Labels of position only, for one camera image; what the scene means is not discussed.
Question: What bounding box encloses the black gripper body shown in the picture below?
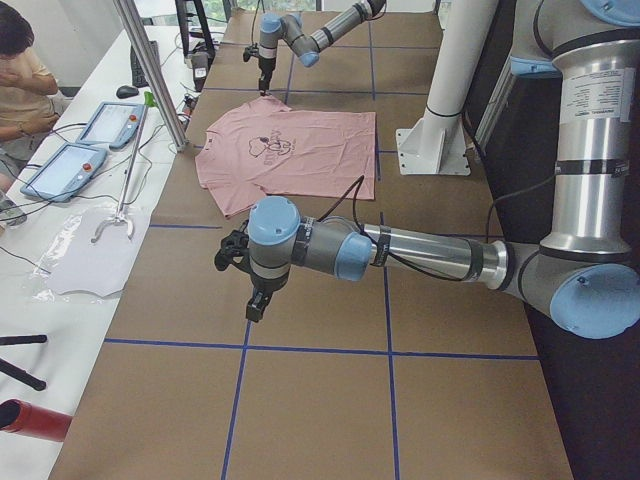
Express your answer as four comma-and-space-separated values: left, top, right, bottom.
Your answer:
259, 56, 275, 81
249, 264, 289, 306

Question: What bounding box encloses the pink Snoopy t-shirt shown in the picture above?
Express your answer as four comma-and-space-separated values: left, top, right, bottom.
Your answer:
195, 96, 376, 217

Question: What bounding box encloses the black box with label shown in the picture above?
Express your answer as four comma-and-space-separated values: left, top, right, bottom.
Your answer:
185, 51, 215, 92

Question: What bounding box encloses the metal reacher grabber tool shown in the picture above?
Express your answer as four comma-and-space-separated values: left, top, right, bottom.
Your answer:
91, 92, 156, 244

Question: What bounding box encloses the black keyboard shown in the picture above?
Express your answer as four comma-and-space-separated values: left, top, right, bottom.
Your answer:
130, 40, 160, 88

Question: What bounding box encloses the black computer mouse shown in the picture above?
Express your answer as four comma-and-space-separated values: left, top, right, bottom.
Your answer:
116, 85, 139, 99

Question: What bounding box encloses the far teach pendant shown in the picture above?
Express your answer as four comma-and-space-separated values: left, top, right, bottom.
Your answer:
76, 102, 147, 150

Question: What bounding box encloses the teach pendant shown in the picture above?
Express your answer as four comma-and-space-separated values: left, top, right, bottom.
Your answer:
76, 102, 147, 150
20, 143, 107, 202

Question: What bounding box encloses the white cloth in plastic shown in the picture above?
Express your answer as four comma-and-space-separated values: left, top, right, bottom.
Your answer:
33, 207, 151, 299

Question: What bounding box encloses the near teach pendant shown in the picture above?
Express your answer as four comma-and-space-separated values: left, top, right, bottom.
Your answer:
20, 143, 107, 202

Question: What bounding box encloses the seated person beige shirt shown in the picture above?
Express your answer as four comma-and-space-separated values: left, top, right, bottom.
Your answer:
1, 2, 60, 192

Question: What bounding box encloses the red cylinder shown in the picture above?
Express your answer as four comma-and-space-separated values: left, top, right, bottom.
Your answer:
1, 399, 73, 442

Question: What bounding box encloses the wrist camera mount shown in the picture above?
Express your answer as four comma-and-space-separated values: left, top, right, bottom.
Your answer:
214, 220, 251, 274
243, 43, 260, 62

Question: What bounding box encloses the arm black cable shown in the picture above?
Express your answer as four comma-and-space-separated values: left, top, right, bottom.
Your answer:
319, 174, 481, 284

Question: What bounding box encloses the aluminium frame post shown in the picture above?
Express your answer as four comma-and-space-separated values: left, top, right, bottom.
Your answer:
113, 0, 188, 152

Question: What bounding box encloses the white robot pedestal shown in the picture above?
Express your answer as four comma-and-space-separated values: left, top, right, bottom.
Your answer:
396, 0, 498, 176

